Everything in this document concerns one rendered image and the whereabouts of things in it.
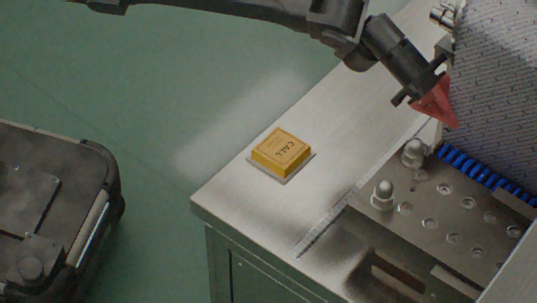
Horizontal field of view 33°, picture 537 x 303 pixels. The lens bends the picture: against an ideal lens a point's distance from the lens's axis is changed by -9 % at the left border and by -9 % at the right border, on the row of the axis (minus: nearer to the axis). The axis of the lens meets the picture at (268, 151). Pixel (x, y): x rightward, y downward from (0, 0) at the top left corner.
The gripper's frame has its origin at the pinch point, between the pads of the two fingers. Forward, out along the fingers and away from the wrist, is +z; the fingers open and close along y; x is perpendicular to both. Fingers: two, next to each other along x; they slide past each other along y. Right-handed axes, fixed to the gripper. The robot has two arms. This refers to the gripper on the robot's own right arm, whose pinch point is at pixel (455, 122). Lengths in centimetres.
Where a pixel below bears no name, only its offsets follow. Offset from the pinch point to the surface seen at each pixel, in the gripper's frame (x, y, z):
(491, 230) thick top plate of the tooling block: 3.3, 10.6, 14.8
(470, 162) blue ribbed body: -0.4, 2.5, 6.1
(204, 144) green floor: -140, -43, -26
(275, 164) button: -25.3, 13.3, -12.8
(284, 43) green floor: -145, -91, -34
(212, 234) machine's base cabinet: -34.0, 25.8, -11.1
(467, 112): 4.0, 0.2, -0.2
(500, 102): 11.4, 0.3, 1.3
